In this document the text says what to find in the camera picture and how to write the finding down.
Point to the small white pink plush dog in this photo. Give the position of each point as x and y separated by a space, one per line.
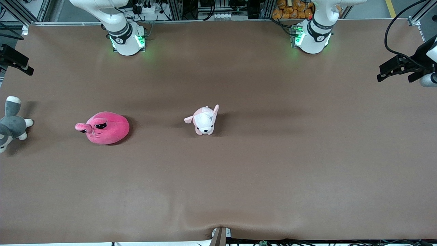
204 121

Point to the white connector strip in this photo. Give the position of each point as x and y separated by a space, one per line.
223 15

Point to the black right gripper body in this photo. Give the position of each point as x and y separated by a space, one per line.
10 57

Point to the white power strip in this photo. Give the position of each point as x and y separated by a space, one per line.
147 8

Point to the grey white plush husky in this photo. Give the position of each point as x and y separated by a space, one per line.
12 126

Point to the brown table mat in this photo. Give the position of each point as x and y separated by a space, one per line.
218 191

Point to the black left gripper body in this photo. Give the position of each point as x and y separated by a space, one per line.
417 57

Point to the pile of orange plush toys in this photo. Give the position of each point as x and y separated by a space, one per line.
295 10

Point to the aluminium frame profile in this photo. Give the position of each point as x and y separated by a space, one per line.
30 12
418 15

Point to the round hot pink plush toy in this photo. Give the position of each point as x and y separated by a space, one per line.
109 128

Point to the metal table edge clamp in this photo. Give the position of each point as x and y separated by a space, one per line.
218 236

